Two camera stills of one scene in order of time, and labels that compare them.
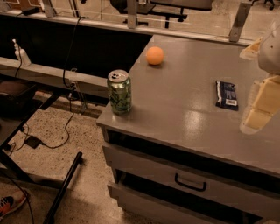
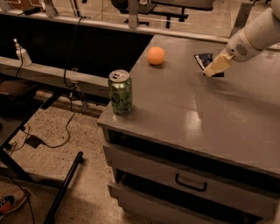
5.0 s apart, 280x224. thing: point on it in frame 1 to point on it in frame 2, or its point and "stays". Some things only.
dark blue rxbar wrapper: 226,95 to 204,59
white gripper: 271,51 to 240,46
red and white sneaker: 10,202 stays
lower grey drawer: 138,206 stays
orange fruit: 155,55 stays
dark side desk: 17,100 stays
